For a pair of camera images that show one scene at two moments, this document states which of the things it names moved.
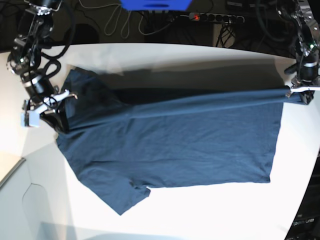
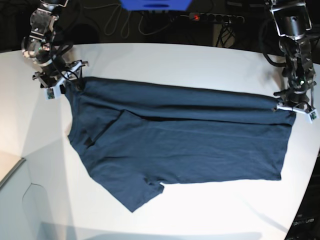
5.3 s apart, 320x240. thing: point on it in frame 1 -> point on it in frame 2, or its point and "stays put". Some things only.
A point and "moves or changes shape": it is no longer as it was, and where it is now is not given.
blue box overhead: x=156 y=5 stays put
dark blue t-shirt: x=123 y=145 moves or changes shape
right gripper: x=307 y=80 -> x=300 y=101
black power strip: x=216 y=17 stays put
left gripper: x=44 y=98 -> x=55 y=73
